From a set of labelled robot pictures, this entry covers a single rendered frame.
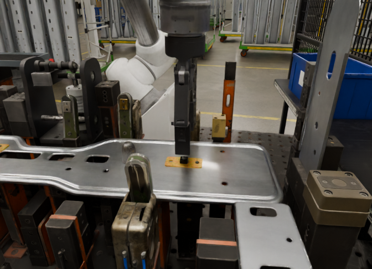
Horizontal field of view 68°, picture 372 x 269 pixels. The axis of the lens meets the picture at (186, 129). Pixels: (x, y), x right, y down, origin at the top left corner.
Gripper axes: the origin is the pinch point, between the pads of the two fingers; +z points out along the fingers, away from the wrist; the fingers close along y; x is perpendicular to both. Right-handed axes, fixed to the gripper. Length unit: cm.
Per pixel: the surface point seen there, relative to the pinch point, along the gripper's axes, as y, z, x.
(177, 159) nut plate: -0.5, 7.3, -1.8
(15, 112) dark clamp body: -15, 4, -50
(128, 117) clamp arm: -14.1, 3.3, -16.7
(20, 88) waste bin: -237, 71, -215
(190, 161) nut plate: -0.1, 7.3, 1.3
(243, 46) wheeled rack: -660, 89, 83
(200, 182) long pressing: 7.2, 7.5, 3.7
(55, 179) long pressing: 8.5, 7.8, -26.3
